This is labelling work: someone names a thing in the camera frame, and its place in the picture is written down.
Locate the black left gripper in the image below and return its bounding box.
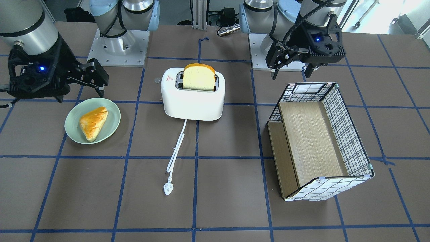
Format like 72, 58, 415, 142
265, 24, 324, 80

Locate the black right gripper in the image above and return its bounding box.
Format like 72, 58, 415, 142
53, 34, 109, 101

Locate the white two-slot toaster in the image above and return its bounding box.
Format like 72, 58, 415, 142
160, 67, 226, 121

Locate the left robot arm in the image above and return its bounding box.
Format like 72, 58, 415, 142
239, 0, 346, 79

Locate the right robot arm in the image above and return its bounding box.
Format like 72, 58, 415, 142
1, 0, 160, 104

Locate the toast slice in toaster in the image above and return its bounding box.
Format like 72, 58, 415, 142
183, 63, 216, 91

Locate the golden triangular pastry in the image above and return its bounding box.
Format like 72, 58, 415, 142
79, 106, 109, 142

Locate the pale green round plate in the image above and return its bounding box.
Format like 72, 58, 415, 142
64, 98, 121, 144

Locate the silver metal cylinder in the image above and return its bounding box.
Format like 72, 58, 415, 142
217, 24, 241, 37

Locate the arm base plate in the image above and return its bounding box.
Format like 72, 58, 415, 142
248, 34, 307, 72
87, 30, 151, 67

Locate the wire basket with wooden shelf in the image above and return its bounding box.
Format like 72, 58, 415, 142
267, 82, 375, 202

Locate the aluminium frame post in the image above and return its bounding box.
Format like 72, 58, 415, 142
191, 0, 208, 31

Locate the white power cord with plug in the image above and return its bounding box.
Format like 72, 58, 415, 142
163, 119, 188, 196

